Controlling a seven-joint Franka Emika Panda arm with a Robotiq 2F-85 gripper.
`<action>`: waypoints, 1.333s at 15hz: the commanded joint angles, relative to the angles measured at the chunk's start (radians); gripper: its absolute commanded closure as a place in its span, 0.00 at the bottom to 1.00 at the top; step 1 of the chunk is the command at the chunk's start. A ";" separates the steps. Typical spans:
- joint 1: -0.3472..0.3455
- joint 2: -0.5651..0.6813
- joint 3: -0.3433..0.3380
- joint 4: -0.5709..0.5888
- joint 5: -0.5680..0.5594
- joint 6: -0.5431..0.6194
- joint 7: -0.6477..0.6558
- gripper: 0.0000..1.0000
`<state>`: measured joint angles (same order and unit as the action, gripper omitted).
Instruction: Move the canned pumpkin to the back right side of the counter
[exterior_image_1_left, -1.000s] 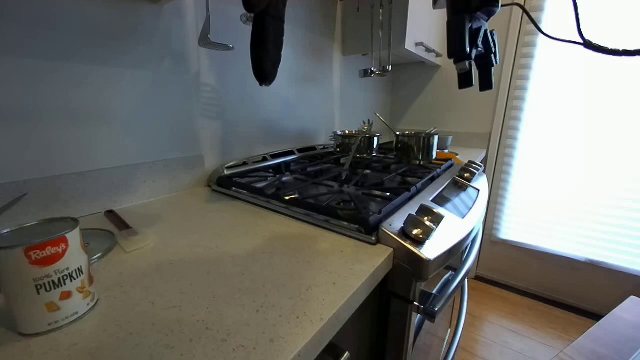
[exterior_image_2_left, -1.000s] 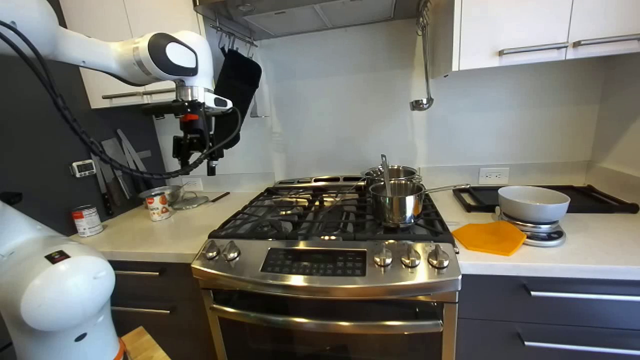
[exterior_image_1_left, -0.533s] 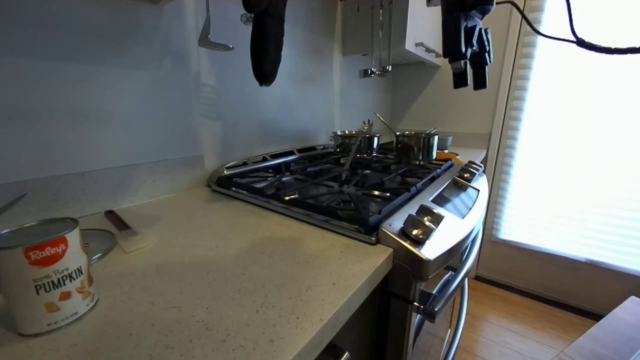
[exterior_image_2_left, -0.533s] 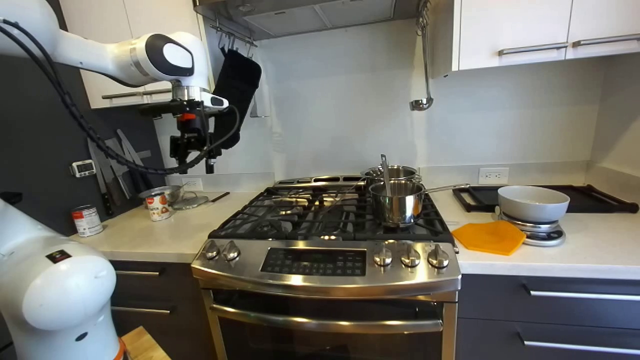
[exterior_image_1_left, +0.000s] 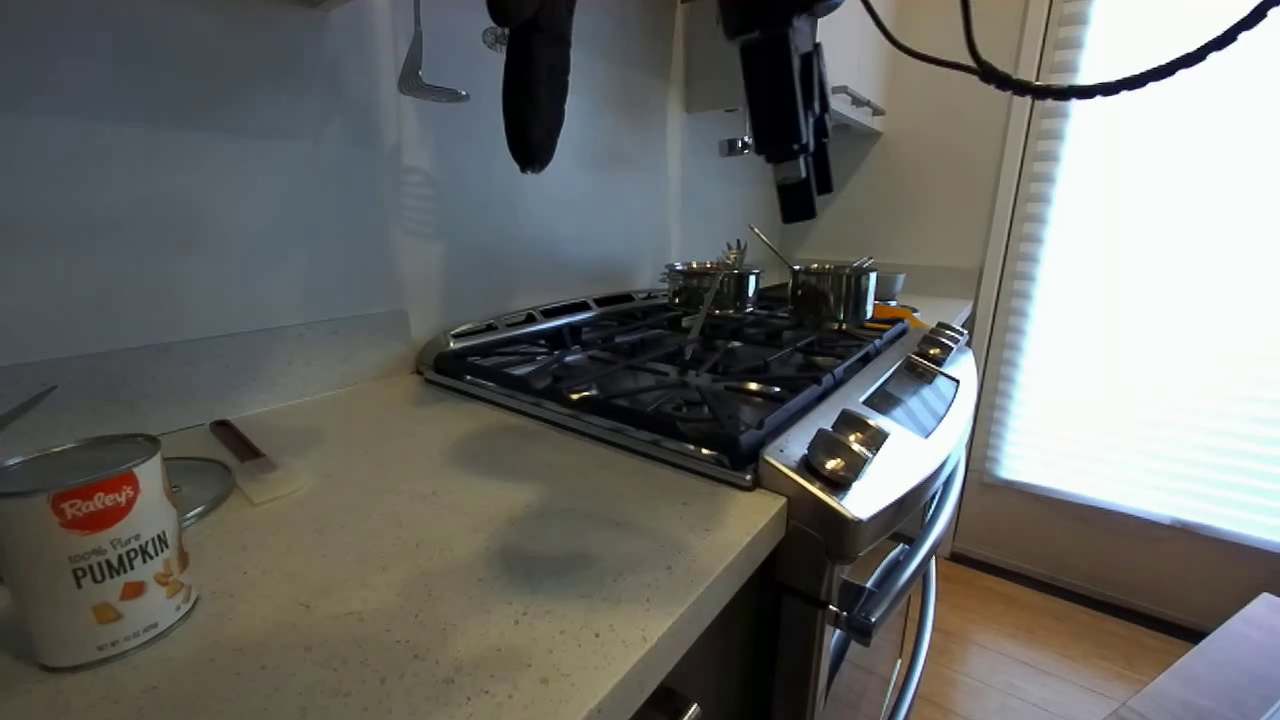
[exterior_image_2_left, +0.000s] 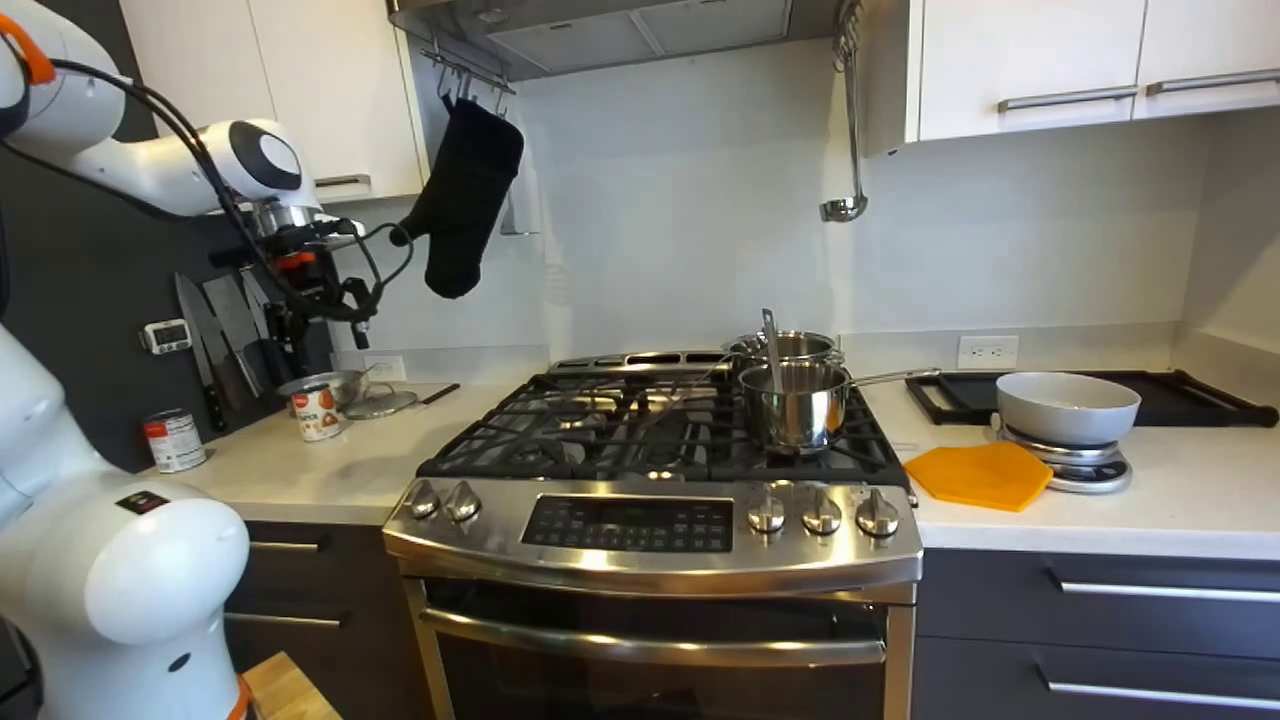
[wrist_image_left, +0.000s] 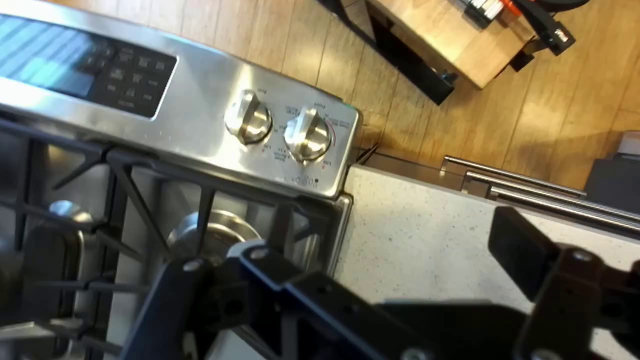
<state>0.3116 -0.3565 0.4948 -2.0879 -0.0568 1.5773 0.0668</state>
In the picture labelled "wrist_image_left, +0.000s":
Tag stainless steel stove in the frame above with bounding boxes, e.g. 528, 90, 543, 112
0, 0, 362, 360

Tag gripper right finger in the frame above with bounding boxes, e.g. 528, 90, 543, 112
487, 206, 640, 360

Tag silver stove knob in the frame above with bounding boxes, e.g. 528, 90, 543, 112
224, 90, 274, 146
283, 106, 335, 164

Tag round stove burner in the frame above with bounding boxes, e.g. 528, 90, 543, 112
48, 199, 96, 225
167, 210, 262, 263

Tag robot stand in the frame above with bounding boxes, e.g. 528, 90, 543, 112
317, 0, 551, 107

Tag oblong dark stove burner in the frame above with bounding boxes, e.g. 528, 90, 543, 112
19, 224, 87, 351

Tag dark grey bin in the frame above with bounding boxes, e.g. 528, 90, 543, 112
584, 131, 640, 202

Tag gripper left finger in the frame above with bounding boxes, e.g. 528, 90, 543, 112
119, 241, 437, 360

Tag silver drawer handle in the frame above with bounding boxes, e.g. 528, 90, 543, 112
442, 155, 589, 199
462, 170, 640, 224
487, 185, 640, 235

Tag black stove grate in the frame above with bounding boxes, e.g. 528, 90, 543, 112
0, 117, 347, 360

